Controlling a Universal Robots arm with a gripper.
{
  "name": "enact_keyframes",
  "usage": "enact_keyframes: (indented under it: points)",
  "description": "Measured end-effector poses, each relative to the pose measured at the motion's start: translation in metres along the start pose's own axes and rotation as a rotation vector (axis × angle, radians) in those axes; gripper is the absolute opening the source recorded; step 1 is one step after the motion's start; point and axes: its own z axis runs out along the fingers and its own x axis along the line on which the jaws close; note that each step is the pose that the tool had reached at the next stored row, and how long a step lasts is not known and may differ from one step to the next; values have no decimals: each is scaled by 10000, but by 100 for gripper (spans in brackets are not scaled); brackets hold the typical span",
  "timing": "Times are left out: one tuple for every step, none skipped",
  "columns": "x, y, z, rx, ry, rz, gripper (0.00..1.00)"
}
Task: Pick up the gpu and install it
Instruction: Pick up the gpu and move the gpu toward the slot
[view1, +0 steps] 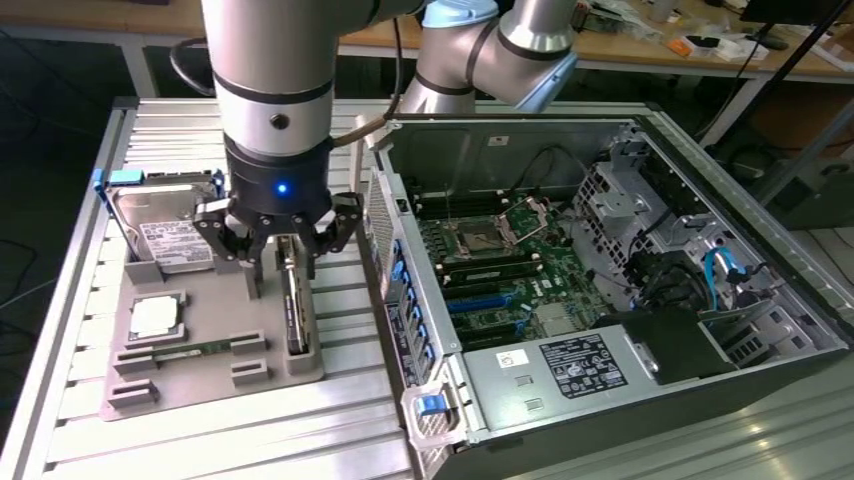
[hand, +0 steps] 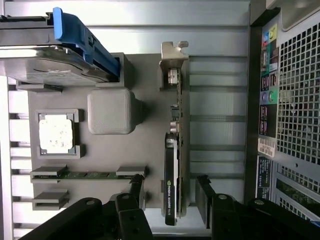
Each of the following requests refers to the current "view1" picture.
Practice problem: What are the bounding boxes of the CPU socket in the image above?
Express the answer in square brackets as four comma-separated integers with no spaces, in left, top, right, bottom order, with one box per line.
[452,219,508,254]

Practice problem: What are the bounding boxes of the black plastic shroud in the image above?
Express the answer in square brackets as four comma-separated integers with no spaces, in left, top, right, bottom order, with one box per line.
[592,307,739,386]

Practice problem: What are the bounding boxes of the metal drive cage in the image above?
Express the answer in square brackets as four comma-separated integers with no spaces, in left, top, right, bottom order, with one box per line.
[571,160,659,301]

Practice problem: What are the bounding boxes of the silver CPU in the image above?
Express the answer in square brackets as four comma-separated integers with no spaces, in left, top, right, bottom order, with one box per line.
[128,298,182,337]

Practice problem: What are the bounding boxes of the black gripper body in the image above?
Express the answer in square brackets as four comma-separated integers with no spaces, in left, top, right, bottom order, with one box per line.
[222,134,335,237]

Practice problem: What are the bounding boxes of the blue expansion slot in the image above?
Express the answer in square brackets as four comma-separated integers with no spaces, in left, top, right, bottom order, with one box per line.
[444,293,516,315]

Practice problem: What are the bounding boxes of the white and orange box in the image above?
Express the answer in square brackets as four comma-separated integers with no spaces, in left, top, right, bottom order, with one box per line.
[670,33,763,64]

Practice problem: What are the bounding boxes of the black graphics card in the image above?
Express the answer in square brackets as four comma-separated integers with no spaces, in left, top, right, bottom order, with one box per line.
[276,234,315,359]

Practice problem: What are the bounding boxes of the disk bay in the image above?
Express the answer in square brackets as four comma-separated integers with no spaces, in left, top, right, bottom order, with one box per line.
[696,292,839,371]

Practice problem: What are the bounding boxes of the green motherboard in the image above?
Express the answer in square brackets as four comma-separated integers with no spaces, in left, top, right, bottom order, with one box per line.
[416,199,635,351]

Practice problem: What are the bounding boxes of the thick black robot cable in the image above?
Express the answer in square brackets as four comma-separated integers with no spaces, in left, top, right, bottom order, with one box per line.
[168,12,408,149]

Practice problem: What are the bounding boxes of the wooden desk white frame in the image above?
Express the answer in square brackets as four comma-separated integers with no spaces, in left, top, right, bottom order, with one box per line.
[0,0,428,99]
[572,0,854,146]

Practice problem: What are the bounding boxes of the green circuit board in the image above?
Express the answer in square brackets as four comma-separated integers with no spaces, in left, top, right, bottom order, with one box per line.
[580,3,629,34]

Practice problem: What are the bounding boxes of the black monitor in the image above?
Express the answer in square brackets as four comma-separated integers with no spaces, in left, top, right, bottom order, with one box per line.
[738,0,854,51]

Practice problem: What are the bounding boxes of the black RAM stick with label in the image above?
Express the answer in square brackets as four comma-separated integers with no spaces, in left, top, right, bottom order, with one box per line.
[440,264,539,288]

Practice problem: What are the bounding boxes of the metal socket cover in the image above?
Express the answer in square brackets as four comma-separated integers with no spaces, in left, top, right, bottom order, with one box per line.
[496,197,565,242]

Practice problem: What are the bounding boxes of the black slanted pole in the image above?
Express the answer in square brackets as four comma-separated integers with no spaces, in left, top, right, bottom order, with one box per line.
[692,0,847,142]

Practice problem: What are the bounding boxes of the silver chipset heatsink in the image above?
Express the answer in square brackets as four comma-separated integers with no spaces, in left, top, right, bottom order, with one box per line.
[532,304,581,337]

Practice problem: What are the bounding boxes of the hard disk in blue carrier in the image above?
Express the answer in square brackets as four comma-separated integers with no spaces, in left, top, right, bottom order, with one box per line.
[90,168,232,275]

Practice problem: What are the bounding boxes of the grey parts rack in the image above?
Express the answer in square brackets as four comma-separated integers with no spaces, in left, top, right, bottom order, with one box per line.
[97,239,327,423]

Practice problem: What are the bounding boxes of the blue wire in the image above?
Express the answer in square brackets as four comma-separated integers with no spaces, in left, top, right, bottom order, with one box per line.
[699,247,739,314]

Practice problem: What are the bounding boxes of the black open PC case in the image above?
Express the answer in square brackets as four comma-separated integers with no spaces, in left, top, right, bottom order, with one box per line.
[349,112,854,480]

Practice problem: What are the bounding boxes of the dark cabinet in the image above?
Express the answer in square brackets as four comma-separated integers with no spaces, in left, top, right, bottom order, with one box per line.
[766,159,854,231]

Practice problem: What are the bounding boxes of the blue card retainer clips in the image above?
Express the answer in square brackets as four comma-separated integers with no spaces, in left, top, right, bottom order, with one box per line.
[389,238,441,369]

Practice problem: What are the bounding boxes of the grey power supply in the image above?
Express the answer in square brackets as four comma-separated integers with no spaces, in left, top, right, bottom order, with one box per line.
[463,327,662,434]

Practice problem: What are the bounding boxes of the green RAM stick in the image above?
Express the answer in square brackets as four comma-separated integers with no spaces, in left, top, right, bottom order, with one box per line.
[153,339,232,359]

